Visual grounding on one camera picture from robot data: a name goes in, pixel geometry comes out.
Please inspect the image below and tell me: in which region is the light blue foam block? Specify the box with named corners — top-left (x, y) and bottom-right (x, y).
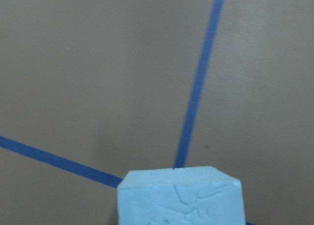
top-left (117, 167), bottom-right (246, 225)

